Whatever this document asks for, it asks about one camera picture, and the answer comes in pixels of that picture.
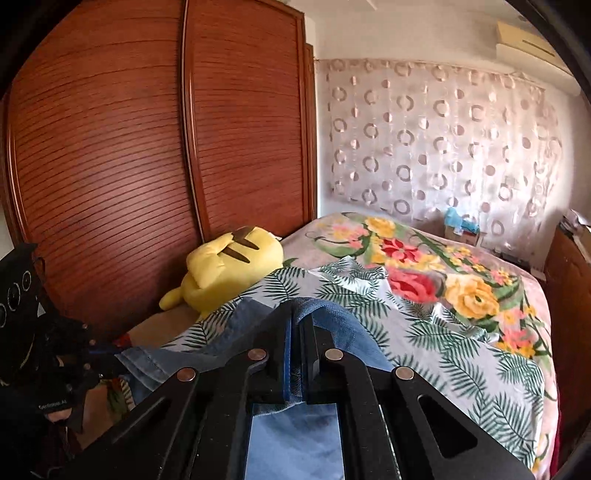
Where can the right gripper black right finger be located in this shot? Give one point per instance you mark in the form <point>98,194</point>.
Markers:
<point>316,386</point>

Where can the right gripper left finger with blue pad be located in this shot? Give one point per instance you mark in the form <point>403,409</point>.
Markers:
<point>284,330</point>

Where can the blue denim jeans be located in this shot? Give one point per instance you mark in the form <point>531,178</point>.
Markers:
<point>262,401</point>

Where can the yellow Pikachu plush toy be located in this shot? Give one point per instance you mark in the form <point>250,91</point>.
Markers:
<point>225,267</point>

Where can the floral pink blanket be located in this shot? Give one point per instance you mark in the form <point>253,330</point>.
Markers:
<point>478,288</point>

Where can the palm leaf print bedsheet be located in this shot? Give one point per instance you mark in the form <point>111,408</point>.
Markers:
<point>500,390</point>

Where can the blue item behind bed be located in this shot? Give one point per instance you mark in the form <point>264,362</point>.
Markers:
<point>461,228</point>

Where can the sheer circle pattern curtain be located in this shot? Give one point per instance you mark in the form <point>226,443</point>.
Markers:
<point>413,140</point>

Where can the brown wooden wardrobe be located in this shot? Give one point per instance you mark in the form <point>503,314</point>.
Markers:
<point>134,131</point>

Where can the long wooden side cabinet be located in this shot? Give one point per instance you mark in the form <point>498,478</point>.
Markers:
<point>568,294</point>

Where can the wall air conditioner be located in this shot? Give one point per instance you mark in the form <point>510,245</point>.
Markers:
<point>532,55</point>

